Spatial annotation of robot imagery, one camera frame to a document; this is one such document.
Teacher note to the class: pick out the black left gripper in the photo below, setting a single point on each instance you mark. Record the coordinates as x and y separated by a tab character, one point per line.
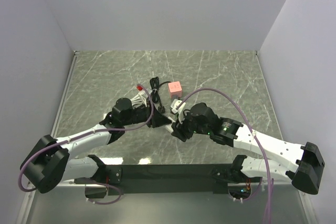
158	119

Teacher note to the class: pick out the aluminium rail frame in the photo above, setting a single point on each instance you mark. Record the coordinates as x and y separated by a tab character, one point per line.
29	197

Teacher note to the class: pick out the pink cube socket adapter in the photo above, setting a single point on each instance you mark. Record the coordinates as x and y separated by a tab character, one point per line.
175	89

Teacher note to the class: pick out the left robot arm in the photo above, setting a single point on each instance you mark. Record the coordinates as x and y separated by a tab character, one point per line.
52	160

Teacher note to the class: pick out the small white charger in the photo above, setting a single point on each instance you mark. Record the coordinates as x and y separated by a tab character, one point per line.
169	128

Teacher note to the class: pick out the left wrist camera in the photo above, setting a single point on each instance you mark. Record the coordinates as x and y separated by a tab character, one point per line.
142	91

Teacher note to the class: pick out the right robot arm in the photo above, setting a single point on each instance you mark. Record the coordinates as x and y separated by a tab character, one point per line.
302	165

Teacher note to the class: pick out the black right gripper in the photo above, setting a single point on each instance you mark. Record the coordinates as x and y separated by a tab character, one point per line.
178	128

